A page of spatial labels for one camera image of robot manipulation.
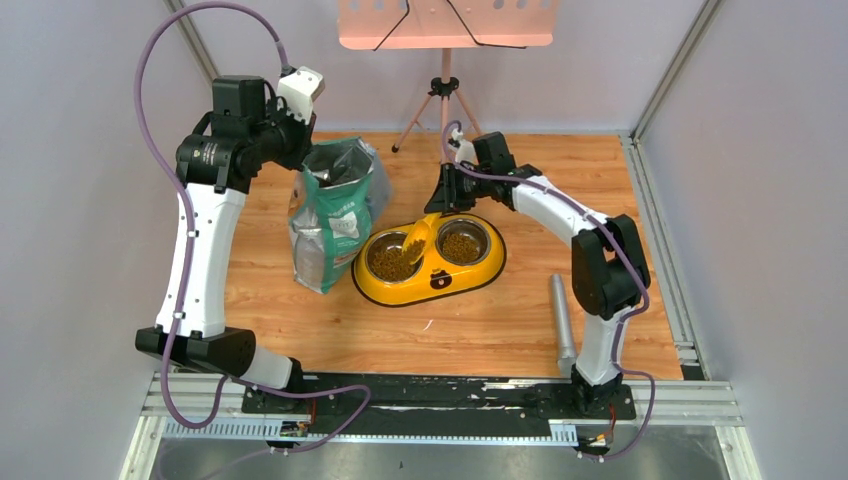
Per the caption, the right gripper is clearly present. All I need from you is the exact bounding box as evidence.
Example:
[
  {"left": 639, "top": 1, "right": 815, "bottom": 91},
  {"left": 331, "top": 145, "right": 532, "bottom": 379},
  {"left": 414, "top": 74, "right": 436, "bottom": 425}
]
[{"left": 427, "top": 162, "right": 493, "bottom": 214}]

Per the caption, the yellow plastic scoop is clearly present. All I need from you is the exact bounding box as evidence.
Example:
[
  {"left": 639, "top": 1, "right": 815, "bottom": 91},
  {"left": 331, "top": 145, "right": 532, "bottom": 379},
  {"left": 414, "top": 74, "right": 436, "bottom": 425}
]
[{"left": 400, "top": 212, "right": 442, "bottom": 265}]

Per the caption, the green pet food bag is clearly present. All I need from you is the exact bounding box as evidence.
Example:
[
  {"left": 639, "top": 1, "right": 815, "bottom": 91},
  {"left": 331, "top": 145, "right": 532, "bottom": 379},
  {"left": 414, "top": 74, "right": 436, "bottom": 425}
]
[{"left": 288, "top": 137, "right": 374, "bottom": 294}]

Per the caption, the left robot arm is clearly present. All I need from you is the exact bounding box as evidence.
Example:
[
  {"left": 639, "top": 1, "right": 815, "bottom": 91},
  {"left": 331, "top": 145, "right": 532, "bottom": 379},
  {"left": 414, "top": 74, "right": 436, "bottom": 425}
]
[{"left": 135, "top": 67, "right": 325, "bottom": 413}]

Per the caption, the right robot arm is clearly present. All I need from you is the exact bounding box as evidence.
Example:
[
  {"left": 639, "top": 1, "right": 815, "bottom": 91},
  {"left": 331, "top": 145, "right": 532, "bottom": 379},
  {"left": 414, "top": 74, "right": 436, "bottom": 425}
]
[{"left": 425, "top": 123, "right": 651, "bottom": 418}]

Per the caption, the yellow double pet bowl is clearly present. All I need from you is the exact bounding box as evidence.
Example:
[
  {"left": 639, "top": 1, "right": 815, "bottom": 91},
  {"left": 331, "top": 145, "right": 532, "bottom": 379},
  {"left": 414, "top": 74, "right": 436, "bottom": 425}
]
[{"left": 351, "top": 214, "right": 507, "bottom": 308}]

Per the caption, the blue wrapped package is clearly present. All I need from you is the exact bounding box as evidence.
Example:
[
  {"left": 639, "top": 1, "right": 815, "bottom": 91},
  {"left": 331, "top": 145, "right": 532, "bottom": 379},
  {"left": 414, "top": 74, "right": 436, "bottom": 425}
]
[{"left": 365, "top": 149, "right": 393, "bottom": 224}]

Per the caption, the brown kibble in bowls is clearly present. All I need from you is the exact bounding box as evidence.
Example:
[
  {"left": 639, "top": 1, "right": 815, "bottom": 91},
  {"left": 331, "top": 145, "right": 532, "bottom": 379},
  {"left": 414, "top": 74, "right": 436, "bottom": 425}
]
[{"left": 366, "top": 232, "right": 481, "bottom": 283}]

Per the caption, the pink music stand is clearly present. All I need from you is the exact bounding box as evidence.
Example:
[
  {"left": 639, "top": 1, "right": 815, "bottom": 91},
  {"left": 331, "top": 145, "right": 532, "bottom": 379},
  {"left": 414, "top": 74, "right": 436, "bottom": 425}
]
[{"left": 337, "top": 1, "right": 558, "bottom": 153}]

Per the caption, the grey metal tube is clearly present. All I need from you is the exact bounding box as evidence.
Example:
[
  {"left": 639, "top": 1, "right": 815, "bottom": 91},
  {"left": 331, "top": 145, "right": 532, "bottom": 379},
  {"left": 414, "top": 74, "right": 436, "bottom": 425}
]
[{"left": 549, "top": 274, "right": 578, "bottom": 378}]

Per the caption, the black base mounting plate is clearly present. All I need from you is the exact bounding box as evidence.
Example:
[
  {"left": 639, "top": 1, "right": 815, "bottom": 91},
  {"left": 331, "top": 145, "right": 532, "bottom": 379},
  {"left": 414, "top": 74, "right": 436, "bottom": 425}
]
[{"left": 241, "top": 373, "right": 637, "bottom": 434}]

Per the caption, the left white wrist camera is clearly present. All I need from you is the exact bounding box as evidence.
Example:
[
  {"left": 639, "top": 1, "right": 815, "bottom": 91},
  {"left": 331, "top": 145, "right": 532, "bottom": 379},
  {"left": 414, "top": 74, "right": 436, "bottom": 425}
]
[{"left": 276, "top": 65, "right": 325, "bottom": 126}]

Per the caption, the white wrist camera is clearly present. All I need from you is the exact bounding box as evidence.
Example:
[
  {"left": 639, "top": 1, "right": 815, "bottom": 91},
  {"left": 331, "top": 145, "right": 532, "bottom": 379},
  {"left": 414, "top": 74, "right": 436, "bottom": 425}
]
[
  {"left": 447, "top": 129, "right": 477, "bottom": 165},
  {"left": 276, "top": 65, "right": 325, "bottom": 126}
]

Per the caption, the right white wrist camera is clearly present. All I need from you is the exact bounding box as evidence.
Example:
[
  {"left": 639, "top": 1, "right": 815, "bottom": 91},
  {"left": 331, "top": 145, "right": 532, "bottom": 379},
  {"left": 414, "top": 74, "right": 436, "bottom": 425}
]
[{"left": 447, "top": 129, "right": 477, "bottom": 165}]

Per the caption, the slotted cable duct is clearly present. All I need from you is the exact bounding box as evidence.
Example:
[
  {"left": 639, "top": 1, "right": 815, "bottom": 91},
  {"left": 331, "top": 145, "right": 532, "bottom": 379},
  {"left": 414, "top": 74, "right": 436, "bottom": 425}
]
[{"left": 161, "top": 418, "right": 579, "bottom": 447}]

